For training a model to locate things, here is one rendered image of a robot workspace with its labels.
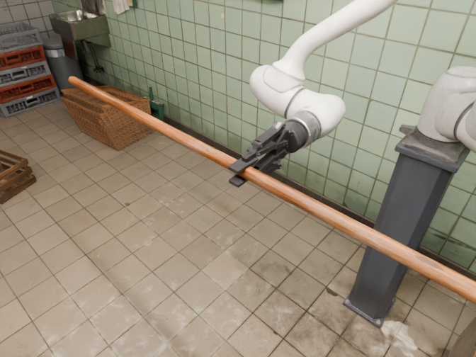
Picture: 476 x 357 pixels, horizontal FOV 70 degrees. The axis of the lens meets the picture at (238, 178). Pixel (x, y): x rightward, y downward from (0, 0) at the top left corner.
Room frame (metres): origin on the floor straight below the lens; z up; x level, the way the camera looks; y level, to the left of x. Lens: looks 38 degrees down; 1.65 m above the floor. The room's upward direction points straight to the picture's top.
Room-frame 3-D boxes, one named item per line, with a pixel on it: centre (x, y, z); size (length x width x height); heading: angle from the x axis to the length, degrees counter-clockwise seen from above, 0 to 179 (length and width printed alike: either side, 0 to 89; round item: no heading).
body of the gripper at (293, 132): (0.73, -0.12, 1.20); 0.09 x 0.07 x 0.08; 138
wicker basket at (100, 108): (2.79, 1.15, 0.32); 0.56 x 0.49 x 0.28; 55
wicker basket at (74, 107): (2.78, 1.17, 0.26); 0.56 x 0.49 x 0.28; 54
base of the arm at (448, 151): (1.04, -0.69, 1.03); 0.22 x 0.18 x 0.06; 48
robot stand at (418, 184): (1.03, -0.70, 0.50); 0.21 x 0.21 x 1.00; 48
